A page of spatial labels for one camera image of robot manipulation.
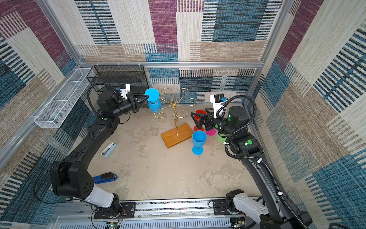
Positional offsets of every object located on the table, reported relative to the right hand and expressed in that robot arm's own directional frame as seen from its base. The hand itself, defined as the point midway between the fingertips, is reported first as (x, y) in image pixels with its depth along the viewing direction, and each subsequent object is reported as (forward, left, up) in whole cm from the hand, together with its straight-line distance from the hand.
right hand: (200, 114), depth 65 cm
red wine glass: (+22, -2, -22) cm, 32 cm away
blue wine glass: (+12, +23, -4) cm, 26 cm away
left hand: (+11, +25, +1) cm, 27 cm away
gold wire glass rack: (+12, +13, -5) cm, 18 cm away
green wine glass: (+9, -18, -36) cm, 41 cm away
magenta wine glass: (+16, -11, -37) cm, 42 cm away
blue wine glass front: (+4, -1, -27) cm, 28 cm away
